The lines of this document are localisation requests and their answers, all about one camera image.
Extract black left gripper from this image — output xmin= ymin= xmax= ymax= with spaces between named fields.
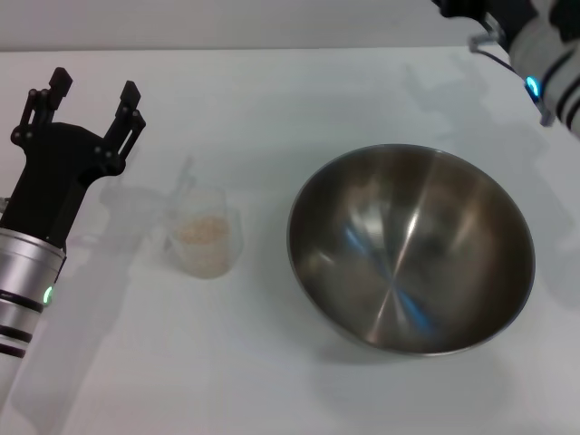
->
xmin=0 ymin=67 xmax=149 ymax=253

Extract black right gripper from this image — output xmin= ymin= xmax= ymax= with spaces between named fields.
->
xmin=433 ymin=0 xmax=499 ymax=29

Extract rice grains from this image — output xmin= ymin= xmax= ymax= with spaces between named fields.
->
xmin=174 ymin=216 xmax=235 ymax=277

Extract clear plastic measuring cup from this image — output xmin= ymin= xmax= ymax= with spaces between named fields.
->
xmin=160 ymin=156 xmax=244 ymax=280

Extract stainless steel bowl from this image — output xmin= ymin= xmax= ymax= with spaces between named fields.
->
xmin=285 ymin=143 xmax=537 ymax=360

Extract grey right wrist camera bracket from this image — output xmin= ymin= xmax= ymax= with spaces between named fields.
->
xmin=469 ymin=13 xmax=507 ymax=52

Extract grey right arm cable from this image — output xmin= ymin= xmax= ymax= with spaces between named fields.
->
xmin=475 ymin=43 xmax=554 ymax=127

